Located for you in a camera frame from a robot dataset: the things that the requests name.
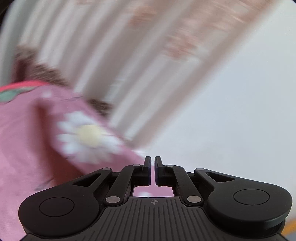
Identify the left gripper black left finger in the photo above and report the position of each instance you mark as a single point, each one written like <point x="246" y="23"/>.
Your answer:
<point x="74" y="206"/>

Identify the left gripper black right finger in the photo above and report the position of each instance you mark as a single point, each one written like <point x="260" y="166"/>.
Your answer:
<point x="227" y="200"/>

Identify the orange and grey box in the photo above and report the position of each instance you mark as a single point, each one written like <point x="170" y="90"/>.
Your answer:
<point x="290" y="229"/>

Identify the beige floral curtain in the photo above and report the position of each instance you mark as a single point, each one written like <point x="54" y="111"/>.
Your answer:
<point x="142" y="58"/>

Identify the pink floral bed sheet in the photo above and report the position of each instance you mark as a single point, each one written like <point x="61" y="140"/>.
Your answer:
<point x="49" y="136"/>

